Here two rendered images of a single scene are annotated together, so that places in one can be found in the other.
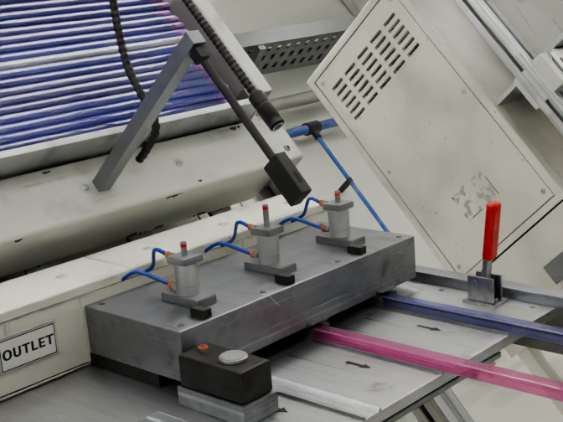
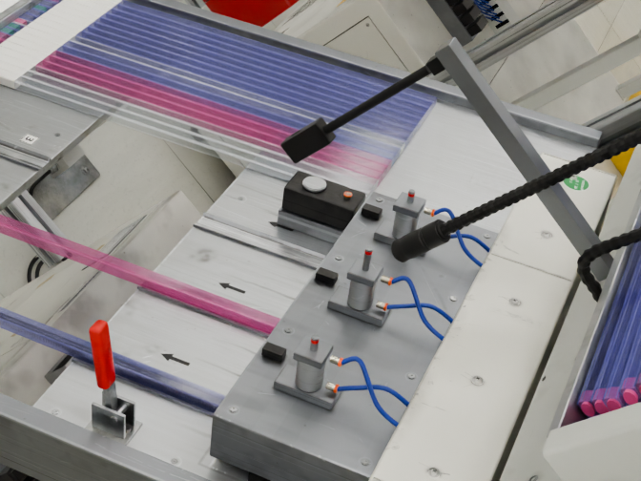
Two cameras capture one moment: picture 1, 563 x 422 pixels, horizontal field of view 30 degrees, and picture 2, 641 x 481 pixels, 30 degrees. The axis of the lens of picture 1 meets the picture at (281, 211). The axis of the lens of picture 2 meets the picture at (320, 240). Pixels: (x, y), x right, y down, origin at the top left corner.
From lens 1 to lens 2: 176 cm
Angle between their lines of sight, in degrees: 123
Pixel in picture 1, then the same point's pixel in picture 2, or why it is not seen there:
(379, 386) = (202, 257)
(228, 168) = (532, 419)
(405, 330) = (200, 354)
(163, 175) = (577, 337)
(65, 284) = (525, 219)
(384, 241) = (249, 392)
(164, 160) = not seen: hidden behind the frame
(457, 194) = not seen: outside the picture
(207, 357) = (337, 187)
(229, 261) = (423, 332)
